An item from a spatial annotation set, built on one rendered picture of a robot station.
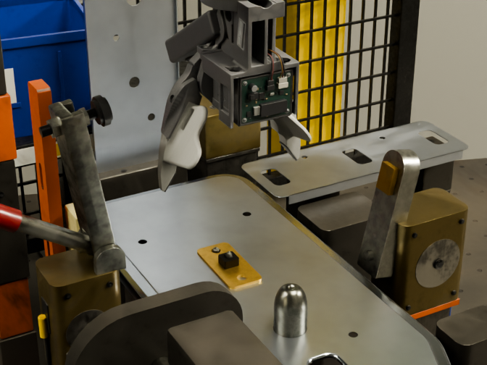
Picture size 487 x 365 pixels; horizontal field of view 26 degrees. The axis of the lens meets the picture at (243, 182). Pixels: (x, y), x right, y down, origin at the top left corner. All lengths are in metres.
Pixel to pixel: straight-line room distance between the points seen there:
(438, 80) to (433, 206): 1.86
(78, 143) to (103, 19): 0.32
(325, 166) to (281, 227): 0.16
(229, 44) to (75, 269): 0.26
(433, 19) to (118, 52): 1.76
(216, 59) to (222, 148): 0.39
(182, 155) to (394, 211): 0.24
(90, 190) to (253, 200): 0.31
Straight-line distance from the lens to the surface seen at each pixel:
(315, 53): 1.79
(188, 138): 0.99
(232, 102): 0.94
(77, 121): 0.94
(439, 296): 1.19
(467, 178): 1.98
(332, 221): 1.24
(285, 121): 1.04
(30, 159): 1.34
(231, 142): 1.34
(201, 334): 0.69
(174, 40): 1.05
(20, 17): 1.46
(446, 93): 3.02
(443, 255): 1.16
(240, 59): 0.94
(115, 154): 1.31
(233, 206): 1.23
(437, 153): 1.37
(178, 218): 1.20
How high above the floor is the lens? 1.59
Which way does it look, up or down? 28 degrees down
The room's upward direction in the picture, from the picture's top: straight up
